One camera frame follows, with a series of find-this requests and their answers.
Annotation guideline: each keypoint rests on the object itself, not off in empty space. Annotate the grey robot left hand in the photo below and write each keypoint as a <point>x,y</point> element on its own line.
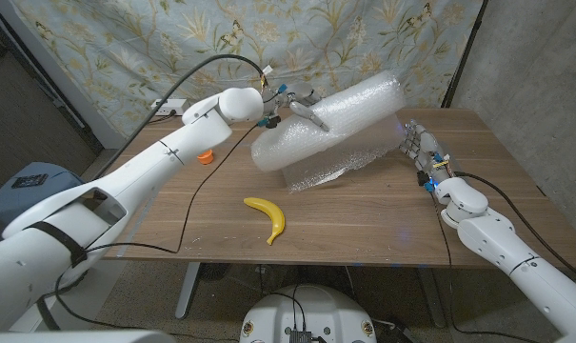
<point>292,95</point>

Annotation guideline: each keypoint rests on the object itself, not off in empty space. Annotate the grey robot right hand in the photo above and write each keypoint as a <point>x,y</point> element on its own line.
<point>428,152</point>

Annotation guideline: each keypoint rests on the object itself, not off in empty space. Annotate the clear bubble wrap roll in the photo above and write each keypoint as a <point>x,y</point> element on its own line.
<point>344,124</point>

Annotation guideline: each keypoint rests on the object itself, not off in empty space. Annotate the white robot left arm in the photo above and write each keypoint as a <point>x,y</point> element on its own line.
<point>140,171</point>

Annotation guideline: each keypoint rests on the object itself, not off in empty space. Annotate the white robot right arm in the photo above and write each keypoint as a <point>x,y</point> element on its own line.
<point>506,248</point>

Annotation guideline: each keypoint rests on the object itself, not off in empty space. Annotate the small orange cup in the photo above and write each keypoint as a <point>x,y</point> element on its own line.
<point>205,157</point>

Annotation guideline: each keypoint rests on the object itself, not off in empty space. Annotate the yellow toy banana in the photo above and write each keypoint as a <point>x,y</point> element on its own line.
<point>274,214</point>

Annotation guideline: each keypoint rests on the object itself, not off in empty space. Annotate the white power strip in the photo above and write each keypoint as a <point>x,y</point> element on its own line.
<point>166,105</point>

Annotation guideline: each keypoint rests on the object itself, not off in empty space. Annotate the black backdrop stand pole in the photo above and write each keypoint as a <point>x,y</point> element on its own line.
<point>464,52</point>

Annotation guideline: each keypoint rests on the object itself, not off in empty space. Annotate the grey metal table leg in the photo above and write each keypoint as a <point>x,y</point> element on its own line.
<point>432,297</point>
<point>190,290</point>

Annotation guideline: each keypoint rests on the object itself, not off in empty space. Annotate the floral print backdrop cloth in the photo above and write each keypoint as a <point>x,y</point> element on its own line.
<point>125,47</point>

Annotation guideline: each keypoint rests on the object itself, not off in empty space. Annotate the white robot torso base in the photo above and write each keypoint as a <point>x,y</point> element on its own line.
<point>311,309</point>

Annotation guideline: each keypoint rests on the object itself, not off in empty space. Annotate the blue plastic container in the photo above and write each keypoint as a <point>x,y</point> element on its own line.
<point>11,200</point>

